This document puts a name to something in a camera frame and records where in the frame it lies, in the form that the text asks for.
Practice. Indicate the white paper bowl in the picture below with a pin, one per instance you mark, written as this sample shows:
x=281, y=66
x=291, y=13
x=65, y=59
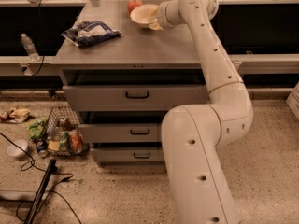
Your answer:
x=140, y=15

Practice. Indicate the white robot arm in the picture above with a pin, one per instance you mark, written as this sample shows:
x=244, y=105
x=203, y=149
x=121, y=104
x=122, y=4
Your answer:
x=190, y=133

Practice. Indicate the red apple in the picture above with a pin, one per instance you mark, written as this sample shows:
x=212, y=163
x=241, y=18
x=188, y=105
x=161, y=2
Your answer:
x=132, y=4

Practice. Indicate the blue white chip bag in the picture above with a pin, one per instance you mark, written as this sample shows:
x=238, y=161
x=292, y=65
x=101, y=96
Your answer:
x=89, y=33

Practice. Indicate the grey drawer cabinet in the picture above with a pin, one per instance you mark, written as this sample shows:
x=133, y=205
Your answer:
x=139, y=57

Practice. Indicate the top grey drawer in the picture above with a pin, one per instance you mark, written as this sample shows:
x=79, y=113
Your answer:
x=133, y=97

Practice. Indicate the grey drawer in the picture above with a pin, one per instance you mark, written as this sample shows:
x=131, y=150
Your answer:
x=133, y=97
x=120, y=133
x=123, y=155

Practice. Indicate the middle grey drawer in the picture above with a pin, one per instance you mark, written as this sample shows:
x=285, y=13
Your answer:
x=120, y=133

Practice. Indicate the bottom grey drawer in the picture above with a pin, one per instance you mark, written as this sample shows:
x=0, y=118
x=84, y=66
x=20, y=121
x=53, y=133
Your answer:
x=123, y=155

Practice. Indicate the clear plastic water bottle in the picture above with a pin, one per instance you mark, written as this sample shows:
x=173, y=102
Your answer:
x=30, y=48

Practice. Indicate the brown can in basket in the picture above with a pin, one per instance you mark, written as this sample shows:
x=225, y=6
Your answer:
x=64, y=123

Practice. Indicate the red soda can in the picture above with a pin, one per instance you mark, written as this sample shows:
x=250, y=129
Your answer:
x=75, y=142

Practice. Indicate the green soda can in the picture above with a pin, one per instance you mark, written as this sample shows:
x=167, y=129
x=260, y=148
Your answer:
x=63, y=140

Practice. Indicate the white box at right edge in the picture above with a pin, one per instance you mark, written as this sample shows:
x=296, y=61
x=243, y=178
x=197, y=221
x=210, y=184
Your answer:
x=293, y=101

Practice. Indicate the green snack bag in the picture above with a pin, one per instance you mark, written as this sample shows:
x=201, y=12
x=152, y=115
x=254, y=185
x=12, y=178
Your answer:
x=37, y=128

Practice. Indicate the yellow sponge block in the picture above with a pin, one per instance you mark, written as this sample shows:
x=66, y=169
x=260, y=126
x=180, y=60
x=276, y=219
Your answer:
x=53, y=145

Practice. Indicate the crumpled brown snack bag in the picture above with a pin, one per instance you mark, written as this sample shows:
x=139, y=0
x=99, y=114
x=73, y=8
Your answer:
x=15, y=115

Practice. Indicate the blue can on floor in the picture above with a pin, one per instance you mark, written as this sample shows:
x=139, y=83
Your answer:
x=41, y=147

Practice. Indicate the black bar on floor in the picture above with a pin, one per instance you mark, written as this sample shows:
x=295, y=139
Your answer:
x=40, y=192

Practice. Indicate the wire mesh basket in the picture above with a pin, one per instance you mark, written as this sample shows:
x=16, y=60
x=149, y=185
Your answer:
x=53, y=129

